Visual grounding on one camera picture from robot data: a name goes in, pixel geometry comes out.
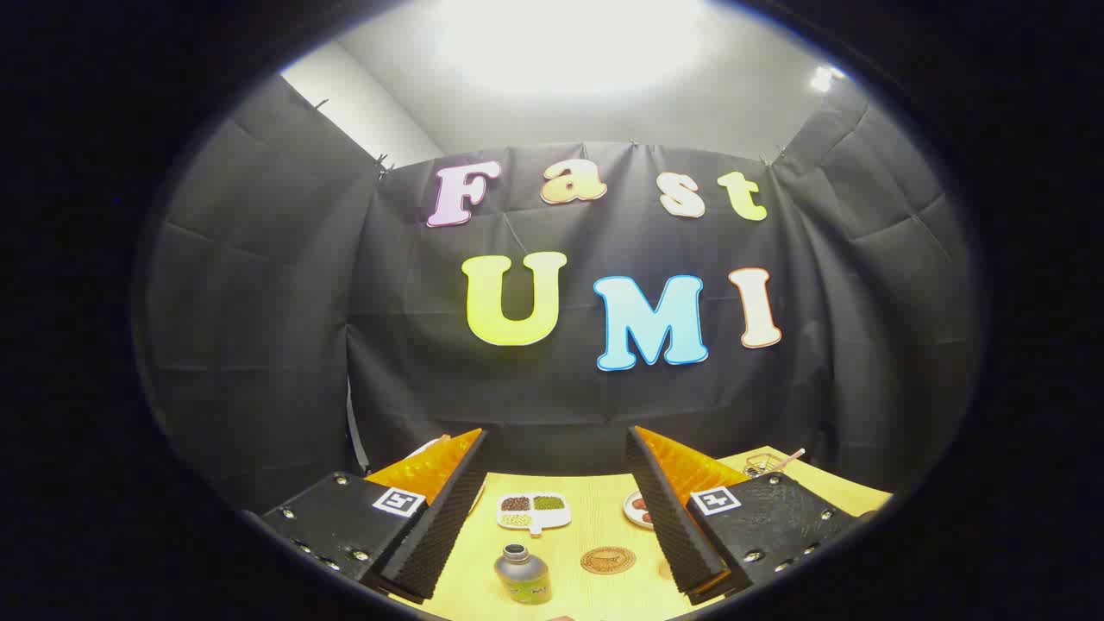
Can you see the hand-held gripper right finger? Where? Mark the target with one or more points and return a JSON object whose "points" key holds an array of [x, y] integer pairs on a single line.
{"points": [[668, 526]]}

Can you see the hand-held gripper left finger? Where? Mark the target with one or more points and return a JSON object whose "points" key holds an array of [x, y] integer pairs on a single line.
{"points": [[431, 543]]}

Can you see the round cork coaster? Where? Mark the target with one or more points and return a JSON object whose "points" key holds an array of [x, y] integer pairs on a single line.
{"points": [[608, 561]]}

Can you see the silver bottle with green label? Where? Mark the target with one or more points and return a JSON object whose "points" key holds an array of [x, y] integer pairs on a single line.
{"points": [[522, 576]]}

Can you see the brown food bar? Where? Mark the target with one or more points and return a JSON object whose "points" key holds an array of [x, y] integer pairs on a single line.
{"points": [[642, 516]]}

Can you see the small white plate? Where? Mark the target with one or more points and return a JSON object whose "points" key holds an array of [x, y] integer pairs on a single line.
{"points": [[634, 516]]}

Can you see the wooden table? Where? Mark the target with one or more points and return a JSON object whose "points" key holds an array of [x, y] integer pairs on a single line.
{"points": [[595, 595]]}

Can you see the white divided dish of beans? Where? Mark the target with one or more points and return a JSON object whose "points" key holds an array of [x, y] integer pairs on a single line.
{"points": [[533, 511]]}

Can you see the striped paper straw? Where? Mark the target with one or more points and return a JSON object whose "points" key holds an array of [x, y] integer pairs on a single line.
{"points": [[792, 455]]}

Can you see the black backdrop cloth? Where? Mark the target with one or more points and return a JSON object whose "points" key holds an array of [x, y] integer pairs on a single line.
{"points": [[552, 388]]}

